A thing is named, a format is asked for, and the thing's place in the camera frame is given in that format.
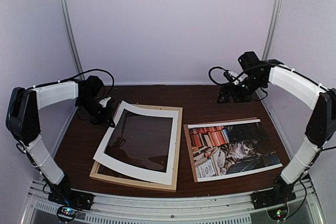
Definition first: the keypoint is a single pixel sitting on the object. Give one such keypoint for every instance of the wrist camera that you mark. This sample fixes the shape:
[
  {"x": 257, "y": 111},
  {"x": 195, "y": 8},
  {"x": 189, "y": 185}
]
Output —
[
  {"x": 106, "y": 101},
  {"x": 232, "y": 77}
]

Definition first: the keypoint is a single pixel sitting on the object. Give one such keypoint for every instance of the clear acrylic sheet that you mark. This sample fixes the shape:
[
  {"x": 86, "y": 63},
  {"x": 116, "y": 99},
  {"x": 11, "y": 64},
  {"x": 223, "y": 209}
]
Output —
[{"x": 141, "y": 141}]

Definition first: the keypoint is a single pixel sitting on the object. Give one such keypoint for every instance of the light wooden picture frame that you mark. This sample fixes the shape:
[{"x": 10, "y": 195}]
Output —
[{"x": 176, "y": 155}]

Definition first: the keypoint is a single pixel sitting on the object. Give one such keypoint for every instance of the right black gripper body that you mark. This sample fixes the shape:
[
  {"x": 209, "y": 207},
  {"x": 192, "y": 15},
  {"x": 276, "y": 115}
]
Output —
[{"x": 244, "y": 93}]

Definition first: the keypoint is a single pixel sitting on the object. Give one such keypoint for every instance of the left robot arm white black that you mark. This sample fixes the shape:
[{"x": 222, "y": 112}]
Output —
[{"x": 23, "y": 122}]

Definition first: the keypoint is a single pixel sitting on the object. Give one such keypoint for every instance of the left aluminium corner post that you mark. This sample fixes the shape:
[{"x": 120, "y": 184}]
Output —
[{"x": 70, "y": 36}]

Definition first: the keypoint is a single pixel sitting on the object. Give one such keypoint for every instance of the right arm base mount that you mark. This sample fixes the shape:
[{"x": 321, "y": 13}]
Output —
[{"x": 268, "y": 198}]

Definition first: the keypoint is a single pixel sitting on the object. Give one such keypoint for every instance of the right aluminium corner post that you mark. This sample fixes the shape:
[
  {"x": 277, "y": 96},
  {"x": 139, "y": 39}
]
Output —
[{"x": 276, "y": 10}]

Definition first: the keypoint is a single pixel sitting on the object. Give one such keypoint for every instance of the aluminium front rail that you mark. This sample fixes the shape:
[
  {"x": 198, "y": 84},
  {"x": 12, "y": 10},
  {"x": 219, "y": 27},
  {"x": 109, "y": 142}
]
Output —
[{"x": 234, "y": 208}]

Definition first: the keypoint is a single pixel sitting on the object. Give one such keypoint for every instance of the white mat board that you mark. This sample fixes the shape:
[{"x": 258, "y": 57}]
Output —
[{"x": 131, "y": 171}]

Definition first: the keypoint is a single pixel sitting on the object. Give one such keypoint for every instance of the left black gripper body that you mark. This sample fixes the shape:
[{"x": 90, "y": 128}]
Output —
[{"x": 90, "y": 105}]

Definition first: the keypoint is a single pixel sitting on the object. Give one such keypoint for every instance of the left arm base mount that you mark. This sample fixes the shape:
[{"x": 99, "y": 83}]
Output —
[{"x": 77, "y": 200}]

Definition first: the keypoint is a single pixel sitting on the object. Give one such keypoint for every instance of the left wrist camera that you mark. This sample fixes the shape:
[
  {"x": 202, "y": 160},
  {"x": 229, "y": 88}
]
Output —
[{"x": 106, "y": 101}]

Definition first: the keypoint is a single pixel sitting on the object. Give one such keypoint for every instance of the brown backing board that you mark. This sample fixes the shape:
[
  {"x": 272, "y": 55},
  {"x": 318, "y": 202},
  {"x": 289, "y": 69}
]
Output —
[{"x": 189, "y": 150}]

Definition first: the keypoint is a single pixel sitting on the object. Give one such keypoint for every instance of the aluminium corner post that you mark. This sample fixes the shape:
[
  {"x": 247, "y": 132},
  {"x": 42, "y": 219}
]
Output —
[
  {"x": 276, "y": 10},
  {"x": 70, "y": 36}
]

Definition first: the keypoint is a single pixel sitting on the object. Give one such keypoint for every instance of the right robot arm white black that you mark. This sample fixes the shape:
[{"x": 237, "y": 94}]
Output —
[{"x": 258, "y": 74}]

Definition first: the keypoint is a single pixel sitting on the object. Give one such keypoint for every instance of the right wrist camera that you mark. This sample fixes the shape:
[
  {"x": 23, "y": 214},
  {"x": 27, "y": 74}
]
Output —
[{"x": 232, "y": 77}]

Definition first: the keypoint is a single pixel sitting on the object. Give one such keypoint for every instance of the cat photo print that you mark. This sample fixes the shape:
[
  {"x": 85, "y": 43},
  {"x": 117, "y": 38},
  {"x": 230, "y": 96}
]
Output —
[{"x": 233, "y": 150}]

